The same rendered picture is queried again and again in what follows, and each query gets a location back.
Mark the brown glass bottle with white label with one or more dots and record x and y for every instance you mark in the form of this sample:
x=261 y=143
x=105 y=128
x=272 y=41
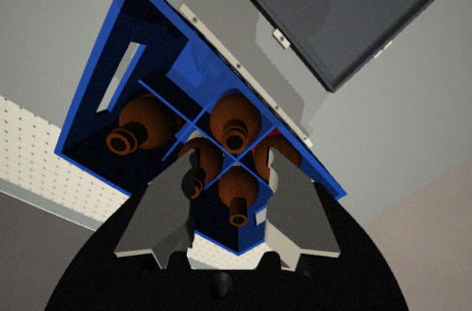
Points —
x=238 y=189

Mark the black rectangular tray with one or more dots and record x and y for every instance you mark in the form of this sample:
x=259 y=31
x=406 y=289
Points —
x=336 y=38

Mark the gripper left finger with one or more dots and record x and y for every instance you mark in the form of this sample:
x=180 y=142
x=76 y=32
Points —
x=138 y=237

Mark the dark blue crate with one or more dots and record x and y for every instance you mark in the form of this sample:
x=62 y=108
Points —
x=171 y=63

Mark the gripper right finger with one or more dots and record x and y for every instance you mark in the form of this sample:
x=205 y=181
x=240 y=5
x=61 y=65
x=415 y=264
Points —
x=315 y=236

